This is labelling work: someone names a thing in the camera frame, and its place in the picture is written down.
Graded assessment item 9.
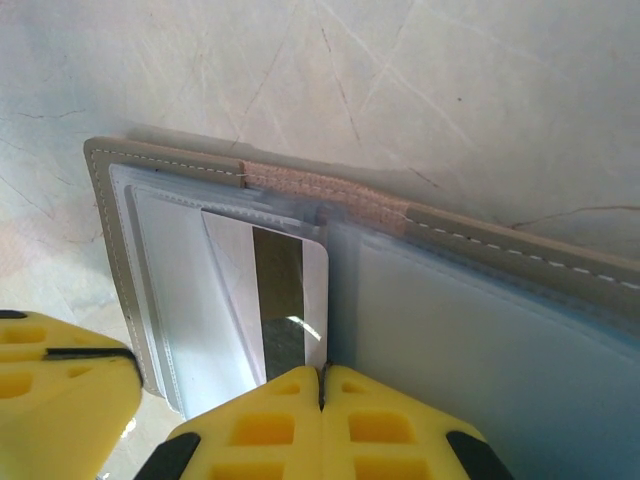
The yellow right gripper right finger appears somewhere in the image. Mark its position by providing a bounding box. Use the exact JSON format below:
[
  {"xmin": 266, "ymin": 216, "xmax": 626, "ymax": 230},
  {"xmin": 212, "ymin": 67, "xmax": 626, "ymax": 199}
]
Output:
[{"xmin": 321, "ymin": 363, "xmax": 517, "ymax": 480}]

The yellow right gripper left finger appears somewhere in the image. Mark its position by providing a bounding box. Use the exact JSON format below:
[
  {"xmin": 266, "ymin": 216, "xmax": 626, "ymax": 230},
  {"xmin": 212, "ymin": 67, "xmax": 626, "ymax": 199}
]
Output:
[{"xmin": 143, "ymin": 364, "xmax": 322, "ymax": 480}]

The white magnetic stripe card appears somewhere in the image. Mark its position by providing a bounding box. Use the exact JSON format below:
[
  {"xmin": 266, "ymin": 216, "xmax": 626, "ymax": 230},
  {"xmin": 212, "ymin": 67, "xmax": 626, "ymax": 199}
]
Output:
[{"xmin": 199, "ymin": 209, "xmax": 331, "ymax": 394}]

